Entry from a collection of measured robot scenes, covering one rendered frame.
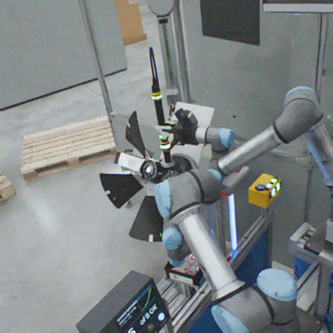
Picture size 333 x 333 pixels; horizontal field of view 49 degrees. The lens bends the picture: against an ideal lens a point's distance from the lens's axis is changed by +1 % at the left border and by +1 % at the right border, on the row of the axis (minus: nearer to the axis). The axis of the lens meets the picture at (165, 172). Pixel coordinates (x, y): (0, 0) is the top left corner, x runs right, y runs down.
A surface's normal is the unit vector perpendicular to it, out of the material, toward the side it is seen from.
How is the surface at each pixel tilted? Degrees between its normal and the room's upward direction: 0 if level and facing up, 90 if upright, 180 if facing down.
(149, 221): 51
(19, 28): 90
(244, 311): 34
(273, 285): 8
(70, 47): 90
